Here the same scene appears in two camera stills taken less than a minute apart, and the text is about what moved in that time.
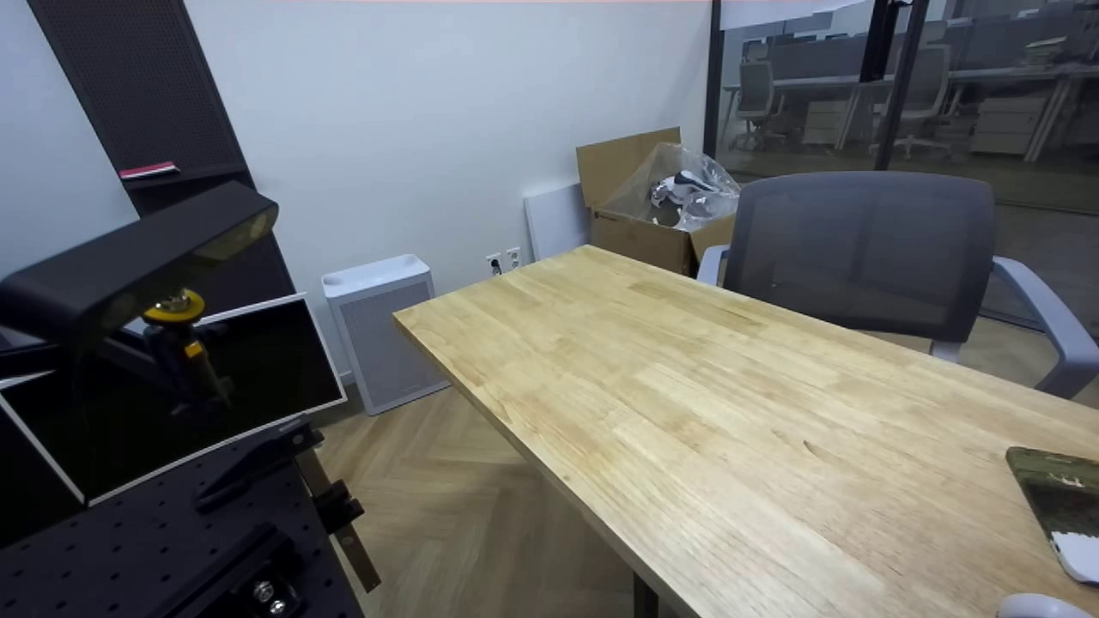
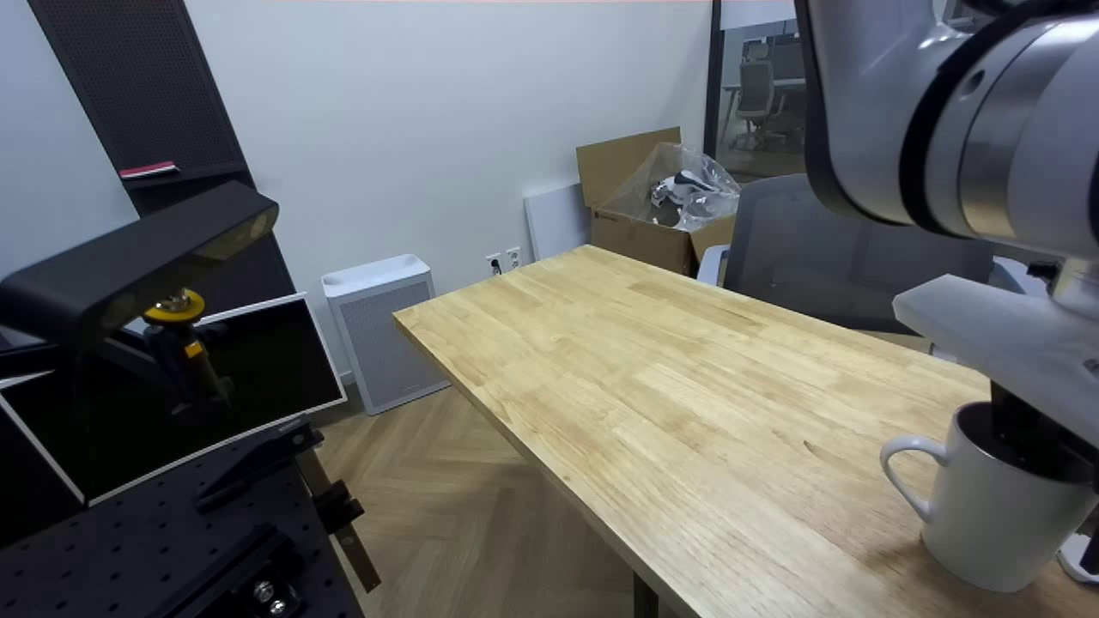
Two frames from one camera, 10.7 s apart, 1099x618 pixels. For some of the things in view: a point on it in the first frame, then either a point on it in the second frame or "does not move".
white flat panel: x=553 y=220 does not move
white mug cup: x=1037 y=606 -> x=999 y=500
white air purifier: x=387 y=361 does not move
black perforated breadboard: x=245 y=532 does not move
